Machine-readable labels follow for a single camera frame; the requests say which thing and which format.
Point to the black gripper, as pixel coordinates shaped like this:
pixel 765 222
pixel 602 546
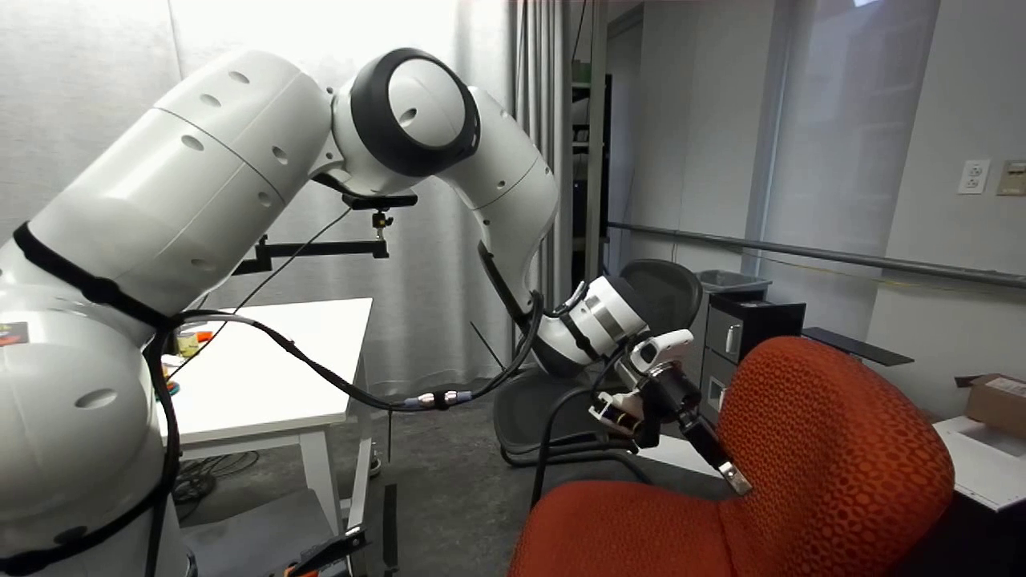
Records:
pixel 674 399

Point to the orange fabric chair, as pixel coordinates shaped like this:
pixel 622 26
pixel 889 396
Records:
pixel 813 471

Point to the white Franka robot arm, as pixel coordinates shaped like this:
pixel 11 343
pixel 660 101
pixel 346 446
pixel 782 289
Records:
pixel 179 193

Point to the black mesh office chair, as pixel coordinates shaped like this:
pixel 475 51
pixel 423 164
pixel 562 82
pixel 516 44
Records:
pixel 667 289

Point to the black computer tower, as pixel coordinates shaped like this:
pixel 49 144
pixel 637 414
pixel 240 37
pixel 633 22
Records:
pixel 765 325

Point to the grey filing cabinet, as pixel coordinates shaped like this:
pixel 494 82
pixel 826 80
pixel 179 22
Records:
pixel 739 288

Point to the black flat armrest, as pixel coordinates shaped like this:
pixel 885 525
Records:
pixel 854 343

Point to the dark cabinet with white top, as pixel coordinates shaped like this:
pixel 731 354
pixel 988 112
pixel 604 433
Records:
pixel 988 471

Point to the cardboard box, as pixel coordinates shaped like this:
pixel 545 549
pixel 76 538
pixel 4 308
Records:
pixel 1001 407

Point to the dark shelving unit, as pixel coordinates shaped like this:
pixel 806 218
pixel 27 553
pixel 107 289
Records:
pixel 580 193

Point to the black clamp with orange tip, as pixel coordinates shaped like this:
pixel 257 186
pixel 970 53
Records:
pixel 324 553

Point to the white table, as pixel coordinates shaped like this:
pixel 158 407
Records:
pixel 276 363

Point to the small colourful table item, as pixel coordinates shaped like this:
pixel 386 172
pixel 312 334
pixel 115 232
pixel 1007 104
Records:
pixel 193 341

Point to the white curtain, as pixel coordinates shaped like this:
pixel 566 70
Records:
pixel 64 67

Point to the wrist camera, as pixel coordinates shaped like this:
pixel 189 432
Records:
pixel 660 347

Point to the grey wall rail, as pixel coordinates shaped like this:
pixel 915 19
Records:
pixel 813 255

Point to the black upright post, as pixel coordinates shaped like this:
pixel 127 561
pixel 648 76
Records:
pixel 388 535

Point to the white light switch plate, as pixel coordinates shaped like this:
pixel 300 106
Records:
pixel 972 179

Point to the beige wall plate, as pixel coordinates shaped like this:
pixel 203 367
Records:
pixel 1013 179

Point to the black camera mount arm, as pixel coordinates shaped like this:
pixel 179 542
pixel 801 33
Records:
pixel 323 247

